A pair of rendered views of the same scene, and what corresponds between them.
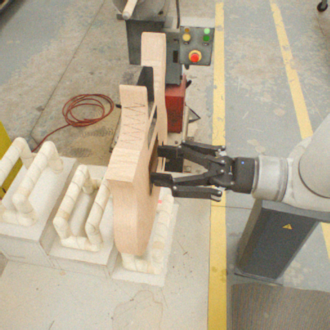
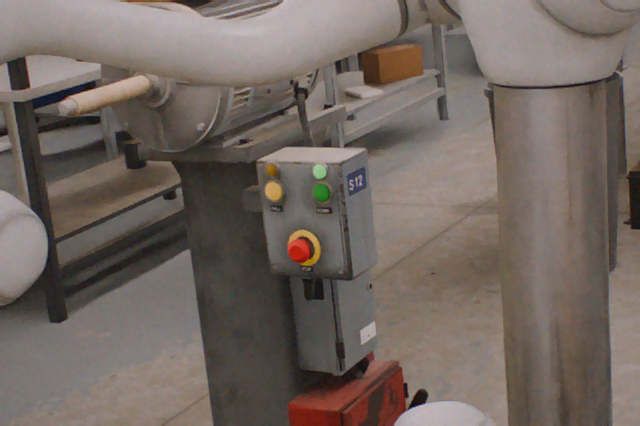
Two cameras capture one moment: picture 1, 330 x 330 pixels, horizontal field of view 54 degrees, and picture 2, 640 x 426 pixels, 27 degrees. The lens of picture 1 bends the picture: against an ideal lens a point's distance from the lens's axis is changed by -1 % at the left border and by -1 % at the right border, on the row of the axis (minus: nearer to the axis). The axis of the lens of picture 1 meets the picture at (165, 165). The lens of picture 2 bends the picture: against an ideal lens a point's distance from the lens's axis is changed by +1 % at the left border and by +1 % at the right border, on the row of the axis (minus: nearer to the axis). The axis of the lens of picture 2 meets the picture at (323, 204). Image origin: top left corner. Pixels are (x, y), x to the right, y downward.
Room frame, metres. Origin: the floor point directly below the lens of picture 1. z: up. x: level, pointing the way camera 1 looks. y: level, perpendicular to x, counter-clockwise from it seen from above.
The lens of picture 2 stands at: (-0.44, -1.03, 1.57)
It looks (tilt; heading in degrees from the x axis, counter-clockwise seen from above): 14 degrees down; 25
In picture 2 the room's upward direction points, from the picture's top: 6 degrees counter-clockwise
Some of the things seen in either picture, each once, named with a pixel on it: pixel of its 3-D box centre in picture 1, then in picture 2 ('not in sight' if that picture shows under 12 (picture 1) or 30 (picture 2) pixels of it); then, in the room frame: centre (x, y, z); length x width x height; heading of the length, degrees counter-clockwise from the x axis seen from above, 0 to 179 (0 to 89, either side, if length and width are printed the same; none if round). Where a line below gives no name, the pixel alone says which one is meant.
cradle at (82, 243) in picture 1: (80, 242); not in sight; (0.39, 0.22, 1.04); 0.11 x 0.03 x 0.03; 81
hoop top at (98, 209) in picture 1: (102, 199); not in sight; (0.48, 0.16, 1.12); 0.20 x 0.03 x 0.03; 170
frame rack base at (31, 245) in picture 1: (42, 209); not in sight; (0.51, 0.36, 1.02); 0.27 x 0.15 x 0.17; 171
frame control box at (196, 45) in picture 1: (191, 40); (325, 217); (1.52, -0.13, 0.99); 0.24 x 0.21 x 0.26; 174
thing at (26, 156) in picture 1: (26, 155); not in sight; (0.60, 0.39, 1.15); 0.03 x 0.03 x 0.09
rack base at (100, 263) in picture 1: (95, 223); not in sight; (0.48, 0.20, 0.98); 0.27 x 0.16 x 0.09; 171
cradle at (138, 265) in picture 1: (142, 265); not in sight; (0.36, 0.06, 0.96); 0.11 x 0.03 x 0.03; 81
